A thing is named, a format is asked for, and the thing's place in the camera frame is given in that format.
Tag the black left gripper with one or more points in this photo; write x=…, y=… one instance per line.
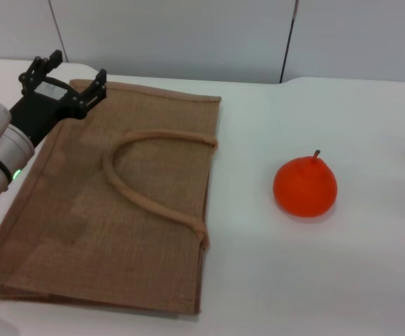
x=37, y=108

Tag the brown jute handbag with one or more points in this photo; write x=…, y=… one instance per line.
x=118, y=210

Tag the orange fruit with stem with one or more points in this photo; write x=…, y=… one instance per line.
x=303, y=189

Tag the thin black background rod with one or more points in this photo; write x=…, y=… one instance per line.
x=287, y=45

